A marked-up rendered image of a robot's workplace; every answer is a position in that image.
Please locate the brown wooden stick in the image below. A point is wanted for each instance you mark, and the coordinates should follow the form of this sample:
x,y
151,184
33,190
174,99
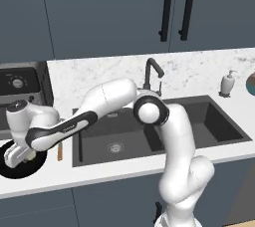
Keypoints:
x,y
60,154

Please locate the grey wall cupboard door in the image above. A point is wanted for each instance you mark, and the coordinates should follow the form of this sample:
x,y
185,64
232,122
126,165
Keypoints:
x,y
106,12
20,15
225,8

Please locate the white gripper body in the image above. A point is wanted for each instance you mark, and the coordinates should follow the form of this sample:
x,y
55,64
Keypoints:
x,y
16,154

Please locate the black microwave oven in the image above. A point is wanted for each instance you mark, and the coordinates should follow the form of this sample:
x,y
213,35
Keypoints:
x,y
23,81

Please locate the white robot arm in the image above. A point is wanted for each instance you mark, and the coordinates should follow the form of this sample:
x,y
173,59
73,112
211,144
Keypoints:
x,y
176,144

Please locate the brown and teal round object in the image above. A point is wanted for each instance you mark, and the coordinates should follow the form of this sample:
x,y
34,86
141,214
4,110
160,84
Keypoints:
x,y
251,84

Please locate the black tap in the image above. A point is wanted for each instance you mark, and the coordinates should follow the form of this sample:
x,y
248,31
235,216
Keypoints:
x,y
151,65

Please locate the grey base drawer front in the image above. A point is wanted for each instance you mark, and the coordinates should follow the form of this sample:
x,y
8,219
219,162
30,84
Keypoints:
x,y
33,209

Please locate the black kitchen sink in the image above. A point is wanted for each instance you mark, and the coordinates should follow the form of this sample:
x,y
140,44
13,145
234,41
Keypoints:
x,y
205,121

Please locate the grey base cupboard door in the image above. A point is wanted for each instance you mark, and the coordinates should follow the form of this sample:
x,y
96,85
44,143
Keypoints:
x,y
227,174
116,201

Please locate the black bowl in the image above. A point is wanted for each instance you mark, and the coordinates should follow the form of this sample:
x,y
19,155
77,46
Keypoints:
x,y
20,171

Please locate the white soap dispenser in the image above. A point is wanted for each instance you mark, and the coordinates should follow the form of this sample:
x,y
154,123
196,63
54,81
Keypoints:
x,y
228,83

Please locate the pale garlic bulb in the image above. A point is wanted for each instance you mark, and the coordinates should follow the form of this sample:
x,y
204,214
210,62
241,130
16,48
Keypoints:
x,y
31,156

